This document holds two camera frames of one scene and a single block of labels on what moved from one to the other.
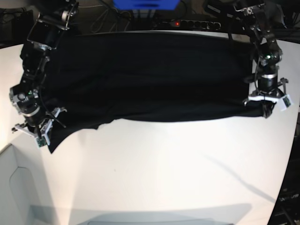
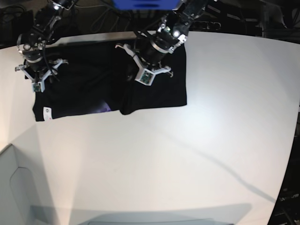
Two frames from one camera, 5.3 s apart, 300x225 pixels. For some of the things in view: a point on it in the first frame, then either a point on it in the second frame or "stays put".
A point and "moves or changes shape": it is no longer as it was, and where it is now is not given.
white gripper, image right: [275, 95] → [131, 70]
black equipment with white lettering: [286, 211] stays put
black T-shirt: [95, 78] moves or changes shape
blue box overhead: [146, 4] stays put
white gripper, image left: [41, 129] → [49, 75]
